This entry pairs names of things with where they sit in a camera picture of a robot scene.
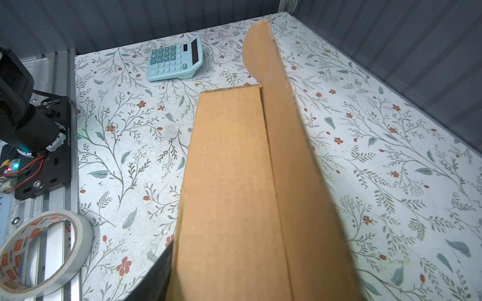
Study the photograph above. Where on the floral table mat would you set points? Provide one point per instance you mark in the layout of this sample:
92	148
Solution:
408	192

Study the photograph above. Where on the clear tape roll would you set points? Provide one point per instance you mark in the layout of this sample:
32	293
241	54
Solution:
43	254

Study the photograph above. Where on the brown cardboard box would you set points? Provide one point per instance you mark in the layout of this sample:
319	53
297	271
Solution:
256	220

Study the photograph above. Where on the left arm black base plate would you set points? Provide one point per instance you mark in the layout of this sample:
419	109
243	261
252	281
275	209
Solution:
28	175

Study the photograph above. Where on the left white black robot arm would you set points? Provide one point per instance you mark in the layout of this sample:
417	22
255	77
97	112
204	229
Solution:
24	125

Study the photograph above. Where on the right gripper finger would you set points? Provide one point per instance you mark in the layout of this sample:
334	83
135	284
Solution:
154	285

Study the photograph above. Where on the teal calculator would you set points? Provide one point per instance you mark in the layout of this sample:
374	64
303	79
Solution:
179	61

